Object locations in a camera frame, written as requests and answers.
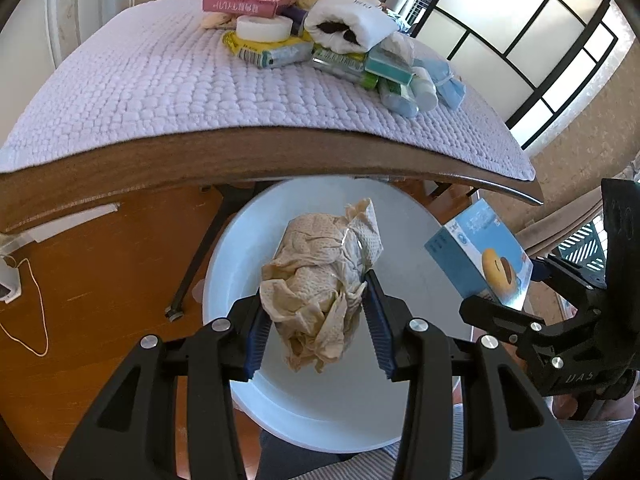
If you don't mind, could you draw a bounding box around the lavender quilted blanket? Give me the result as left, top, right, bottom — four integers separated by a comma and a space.
1, 0, 536, 181

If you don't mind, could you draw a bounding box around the blue donut picture box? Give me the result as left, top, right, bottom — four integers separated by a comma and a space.
425, 200, 533, 311

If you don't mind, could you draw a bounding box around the shoji sliding screen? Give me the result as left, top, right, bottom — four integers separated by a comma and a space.
413, 0, 618, 148

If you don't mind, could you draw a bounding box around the beige paper towel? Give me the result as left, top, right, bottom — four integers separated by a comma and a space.
259, 197, 384, 373

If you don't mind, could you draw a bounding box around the white cloth pouch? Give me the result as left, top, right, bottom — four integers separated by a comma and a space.
304, 0, 398, 54

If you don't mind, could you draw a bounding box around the blue face mask bundle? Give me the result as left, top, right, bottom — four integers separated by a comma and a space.
413, 58, 466, 110

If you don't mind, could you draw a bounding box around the person right hand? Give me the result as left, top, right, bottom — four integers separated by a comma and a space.
551, 393, 597, 420

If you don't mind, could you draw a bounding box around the white plastic bottle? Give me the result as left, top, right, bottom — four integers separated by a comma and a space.
410, 66, 438, 113

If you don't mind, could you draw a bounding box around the white tape roll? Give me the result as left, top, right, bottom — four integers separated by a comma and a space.
235, 15, 293, 44

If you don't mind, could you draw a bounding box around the white floor fan device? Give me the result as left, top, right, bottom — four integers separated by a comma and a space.
0, 256, 22, 304

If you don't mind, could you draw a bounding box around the white tissue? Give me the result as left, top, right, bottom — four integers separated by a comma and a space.
380, 32, 414, 65

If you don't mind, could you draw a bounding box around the white power cable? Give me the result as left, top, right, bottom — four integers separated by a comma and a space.
0, 253, 50, 359

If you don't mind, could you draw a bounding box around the brown wooden table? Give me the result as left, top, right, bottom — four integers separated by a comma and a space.
1, 127, 544, 234

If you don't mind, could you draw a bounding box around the yellow tissue pack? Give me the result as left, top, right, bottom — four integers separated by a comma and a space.
221, 32, 314, 68

